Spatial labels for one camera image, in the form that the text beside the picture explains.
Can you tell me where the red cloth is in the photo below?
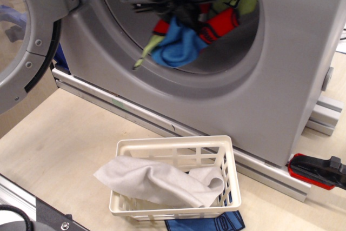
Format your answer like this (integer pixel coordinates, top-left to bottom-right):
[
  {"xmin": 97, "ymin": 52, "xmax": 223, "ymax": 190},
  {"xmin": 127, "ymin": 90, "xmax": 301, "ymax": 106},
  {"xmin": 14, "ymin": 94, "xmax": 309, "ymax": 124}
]
[{"xmin": 153, "ymin": 0, "xmax": 242, "ymax": 44}]

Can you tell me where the light green cloth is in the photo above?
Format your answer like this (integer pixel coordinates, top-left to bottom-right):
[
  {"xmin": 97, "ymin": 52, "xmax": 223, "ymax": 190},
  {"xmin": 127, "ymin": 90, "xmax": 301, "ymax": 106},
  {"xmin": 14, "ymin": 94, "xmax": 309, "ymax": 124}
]
[{"xmin": 132, "ymin": 0, "xmax": 258, "ymax": 70}]

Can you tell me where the white plastic laundry basket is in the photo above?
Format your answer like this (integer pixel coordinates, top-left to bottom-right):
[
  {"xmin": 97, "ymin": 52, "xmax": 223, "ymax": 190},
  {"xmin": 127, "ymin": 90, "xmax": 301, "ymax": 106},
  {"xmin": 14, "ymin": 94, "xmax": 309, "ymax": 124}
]
[{"xmin": 109, "ymin": 136, "xmax": 242, "ymax": 221}]

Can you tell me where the grey toy washing machine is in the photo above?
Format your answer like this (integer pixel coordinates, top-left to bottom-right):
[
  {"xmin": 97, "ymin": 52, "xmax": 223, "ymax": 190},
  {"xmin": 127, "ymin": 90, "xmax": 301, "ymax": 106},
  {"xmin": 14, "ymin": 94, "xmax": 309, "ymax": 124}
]
[{"xmin": 61, "ymin": 0, "xmax": 345, "ymax": 166}]

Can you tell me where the grey round machine door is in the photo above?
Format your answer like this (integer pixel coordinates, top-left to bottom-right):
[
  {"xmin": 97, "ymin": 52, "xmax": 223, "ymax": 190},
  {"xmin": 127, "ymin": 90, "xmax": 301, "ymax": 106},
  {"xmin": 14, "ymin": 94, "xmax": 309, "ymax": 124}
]
[{"xmin": 1, "ymin": 0, "xmax": 79, "ymax": 113}]

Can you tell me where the white grey cloth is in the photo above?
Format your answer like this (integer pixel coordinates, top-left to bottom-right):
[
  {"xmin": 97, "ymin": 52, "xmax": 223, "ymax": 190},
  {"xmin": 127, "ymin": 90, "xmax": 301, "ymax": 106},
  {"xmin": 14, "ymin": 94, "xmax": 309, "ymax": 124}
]
[{"xmin": 94, "ymin": 156, "xmax": 225, "ymax": 208}]

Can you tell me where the dark blue printed cloth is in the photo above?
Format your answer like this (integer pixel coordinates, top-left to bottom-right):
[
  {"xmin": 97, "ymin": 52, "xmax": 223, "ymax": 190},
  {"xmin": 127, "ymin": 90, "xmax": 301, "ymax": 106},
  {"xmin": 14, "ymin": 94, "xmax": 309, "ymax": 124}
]
[{"xmin": 164, "ymin": 210, "xmax": 245, "ymax": 231}]

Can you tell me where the red black clamp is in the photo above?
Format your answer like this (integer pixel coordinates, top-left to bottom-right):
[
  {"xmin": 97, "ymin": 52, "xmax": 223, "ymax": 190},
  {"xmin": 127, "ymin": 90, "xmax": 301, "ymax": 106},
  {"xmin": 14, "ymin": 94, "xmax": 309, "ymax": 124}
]
[{"xmin": 288, "ymin": 154, "xmax": 345, "ymax": 190}]

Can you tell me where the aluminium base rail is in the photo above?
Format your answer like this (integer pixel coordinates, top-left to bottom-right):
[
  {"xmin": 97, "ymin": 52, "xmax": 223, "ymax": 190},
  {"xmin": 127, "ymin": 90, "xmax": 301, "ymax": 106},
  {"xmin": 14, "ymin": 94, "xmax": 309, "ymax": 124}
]
[{"xmin": 52, "ymin": 68, "xmax": 311, "ymax": 202}]

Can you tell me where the black mounting bracket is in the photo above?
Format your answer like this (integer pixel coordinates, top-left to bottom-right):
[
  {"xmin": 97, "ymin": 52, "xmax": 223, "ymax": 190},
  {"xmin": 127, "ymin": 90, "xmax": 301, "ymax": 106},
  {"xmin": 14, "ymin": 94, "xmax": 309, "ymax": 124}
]
[{"xmin": 36, "ymin": 198, "xmax": 88, "ymax": 231}]

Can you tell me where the aluminium frame rail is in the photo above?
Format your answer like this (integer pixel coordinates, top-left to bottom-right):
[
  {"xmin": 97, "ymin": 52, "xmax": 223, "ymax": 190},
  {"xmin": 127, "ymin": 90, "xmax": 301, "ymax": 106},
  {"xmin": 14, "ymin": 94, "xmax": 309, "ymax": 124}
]
[{"xmin": 1, "ymin": 174, "xmax": 37, "ymax": 221}]

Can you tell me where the black cable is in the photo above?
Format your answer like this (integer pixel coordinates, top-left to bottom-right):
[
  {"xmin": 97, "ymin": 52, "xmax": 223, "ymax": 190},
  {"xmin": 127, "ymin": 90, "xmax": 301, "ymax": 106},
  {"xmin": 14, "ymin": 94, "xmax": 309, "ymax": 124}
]
[{"xmin": 0, "ymin": 204, "xmax": 35, "ymax": 231}]

